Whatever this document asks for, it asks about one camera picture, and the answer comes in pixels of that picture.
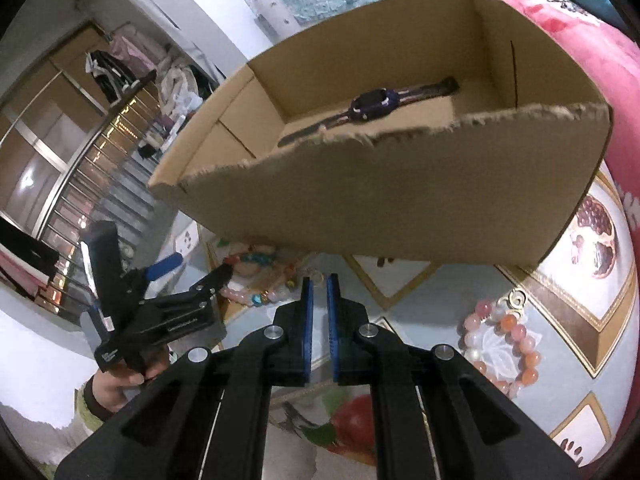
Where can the pink floral blanket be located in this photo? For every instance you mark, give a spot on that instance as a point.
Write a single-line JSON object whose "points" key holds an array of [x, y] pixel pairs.
{"points": [[543, 54]]}

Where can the green sleeve forearm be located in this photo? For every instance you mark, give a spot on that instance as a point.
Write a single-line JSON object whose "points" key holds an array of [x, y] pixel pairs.
{"points": [[90, 412]]}

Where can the person's left hand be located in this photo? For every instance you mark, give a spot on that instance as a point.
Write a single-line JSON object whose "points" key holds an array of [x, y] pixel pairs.
{"points": [[109, 389]]}

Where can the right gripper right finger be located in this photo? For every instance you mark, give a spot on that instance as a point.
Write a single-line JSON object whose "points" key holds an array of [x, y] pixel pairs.
{"points": [[358, 348]]}

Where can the brown cardboard box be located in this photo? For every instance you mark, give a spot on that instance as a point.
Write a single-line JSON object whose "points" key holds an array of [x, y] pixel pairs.
{"points": [[458, 179]]}

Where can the wooden wardrobe doors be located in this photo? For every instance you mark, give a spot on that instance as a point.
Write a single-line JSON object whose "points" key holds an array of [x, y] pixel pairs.
{"points": [[46, 118]]}

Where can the dark purple smart watch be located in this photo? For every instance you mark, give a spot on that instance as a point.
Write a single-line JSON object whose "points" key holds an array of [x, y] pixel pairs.
{"points": [[375, 104]]}

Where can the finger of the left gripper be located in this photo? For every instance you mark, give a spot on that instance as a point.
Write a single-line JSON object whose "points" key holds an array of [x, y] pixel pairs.
{"points": [[212, 282], [163, 266]]}

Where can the hanging clothes rack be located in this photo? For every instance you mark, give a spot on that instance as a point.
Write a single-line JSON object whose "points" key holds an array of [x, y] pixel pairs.
{"points": [[132, 57]]}

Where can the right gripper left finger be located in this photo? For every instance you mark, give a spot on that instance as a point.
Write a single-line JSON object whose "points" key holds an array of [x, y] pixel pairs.
{"points": [[279, 354]]}

